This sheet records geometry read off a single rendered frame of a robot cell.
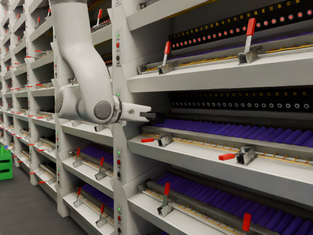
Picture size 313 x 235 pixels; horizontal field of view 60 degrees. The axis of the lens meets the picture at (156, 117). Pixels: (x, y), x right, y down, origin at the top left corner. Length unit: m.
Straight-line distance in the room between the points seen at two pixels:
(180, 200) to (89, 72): 0.44
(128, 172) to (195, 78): 0.43
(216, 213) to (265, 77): 0.37
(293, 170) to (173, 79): 0.35
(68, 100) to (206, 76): 0.34
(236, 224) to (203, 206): 0.11
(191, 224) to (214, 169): 0.19
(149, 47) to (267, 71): 0.52
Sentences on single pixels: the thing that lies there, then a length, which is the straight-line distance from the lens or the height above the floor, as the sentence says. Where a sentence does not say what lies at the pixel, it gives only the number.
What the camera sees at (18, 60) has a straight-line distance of 2.95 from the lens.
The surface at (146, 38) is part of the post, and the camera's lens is 0.97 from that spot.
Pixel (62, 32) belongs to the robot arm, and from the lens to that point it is 0.72.
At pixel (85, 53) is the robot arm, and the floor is 0.76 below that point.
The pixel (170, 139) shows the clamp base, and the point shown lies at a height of 0.54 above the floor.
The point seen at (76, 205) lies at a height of 0.13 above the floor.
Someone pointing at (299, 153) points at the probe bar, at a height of 0.55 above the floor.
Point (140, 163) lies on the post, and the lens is 0.96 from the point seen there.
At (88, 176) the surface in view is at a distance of 1.24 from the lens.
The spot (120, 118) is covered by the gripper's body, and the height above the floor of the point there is 0.60.
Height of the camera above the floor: 0.65
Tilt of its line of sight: 4 degrees down
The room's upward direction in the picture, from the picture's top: straight up
